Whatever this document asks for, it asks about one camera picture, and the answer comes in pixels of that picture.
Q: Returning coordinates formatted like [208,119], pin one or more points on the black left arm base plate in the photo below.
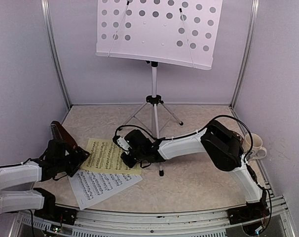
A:
[59,214]

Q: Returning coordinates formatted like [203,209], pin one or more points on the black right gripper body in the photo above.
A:
[138,155]

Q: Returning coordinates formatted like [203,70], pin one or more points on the aluminium front rail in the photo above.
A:
[96,223]

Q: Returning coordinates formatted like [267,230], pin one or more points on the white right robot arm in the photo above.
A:
[223,146]

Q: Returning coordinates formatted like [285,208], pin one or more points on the white sheet music page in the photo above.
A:
[91,188]

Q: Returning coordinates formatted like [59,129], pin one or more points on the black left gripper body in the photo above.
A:
[66,165]

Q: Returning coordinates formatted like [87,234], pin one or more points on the left aluminium corner post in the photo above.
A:
[54,53]

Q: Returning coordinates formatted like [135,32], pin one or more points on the brown wooden metronome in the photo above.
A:
[59,132]

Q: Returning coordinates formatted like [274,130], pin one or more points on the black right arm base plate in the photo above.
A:
[245,214]

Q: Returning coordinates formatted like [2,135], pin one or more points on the white perforated music stand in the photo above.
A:
[177,32]

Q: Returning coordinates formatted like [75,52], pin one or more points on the yellow sheet music page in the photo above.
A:
[105,158]

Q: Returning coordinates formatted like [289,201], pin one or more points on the floral ceramic mug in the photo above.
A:
[258,151]

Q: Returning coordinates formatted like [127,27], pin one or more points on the red floral coaster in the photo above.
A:
[240,138]

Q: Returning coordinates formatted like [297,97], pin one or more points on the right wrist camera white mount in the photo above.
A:
[121,142]

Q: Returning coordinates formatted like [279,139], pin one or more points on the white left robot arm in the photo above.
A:
[30,171]

